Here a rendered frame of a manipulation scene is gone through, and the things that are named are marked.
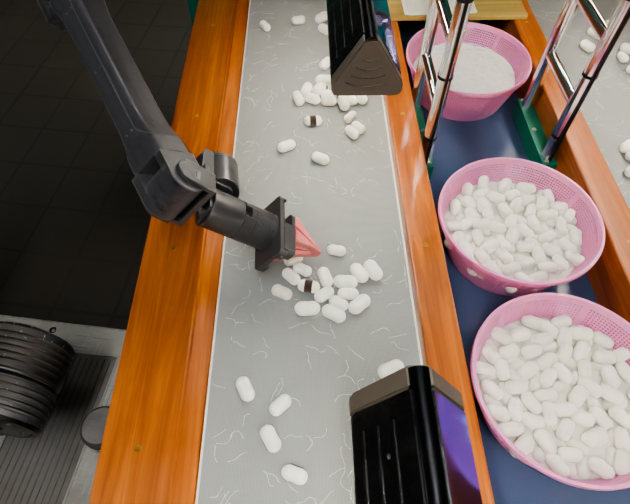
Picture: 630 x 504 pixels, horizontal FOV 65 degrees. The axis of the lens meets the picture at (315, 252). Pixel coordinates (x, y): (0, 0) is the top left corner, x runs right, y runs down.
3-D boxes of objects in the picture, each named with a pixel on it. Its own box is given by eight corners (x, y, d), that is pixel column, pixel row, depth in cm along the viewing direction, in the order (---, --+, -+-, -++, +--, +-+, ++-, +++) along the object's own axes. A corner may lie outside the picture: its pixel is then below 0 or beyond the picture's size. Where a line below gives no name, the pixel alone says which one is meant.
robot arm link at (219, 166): (141, 212, 65) (178, 172, 61) (148, 156, 72) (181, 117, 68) (216, 247, 72) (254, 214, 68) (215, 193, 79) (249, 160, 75)
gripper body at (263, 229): (290, 199, 75) (249, 179, 71) (291, 255, 70) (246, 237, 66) (265, 219, 79) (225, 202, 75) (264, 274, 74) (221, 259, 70)
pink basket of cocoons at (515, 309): (474, 504, 66) (496, 492, 58) (442, 322, 81) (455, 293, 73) (674, 500, 66) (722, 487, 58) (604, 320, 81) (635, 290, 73)
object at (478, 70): (416, 122, 107) (421, 101, 102) (404, 60, 120) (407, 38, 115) (519, 121, 107) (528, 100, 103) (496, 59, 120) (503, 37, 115)
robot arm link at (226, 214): (187, 231, 67) (209, 205, 64) (189, 196, 71) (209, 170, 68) (231, 247, 71) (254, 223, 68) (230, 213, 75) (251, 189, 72)
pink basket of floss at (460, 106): (470, 149, 104) (482, 113, 96) (376, 90, 115) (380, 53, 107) (540, 93, 114) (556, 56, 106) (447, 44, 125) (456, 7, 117)
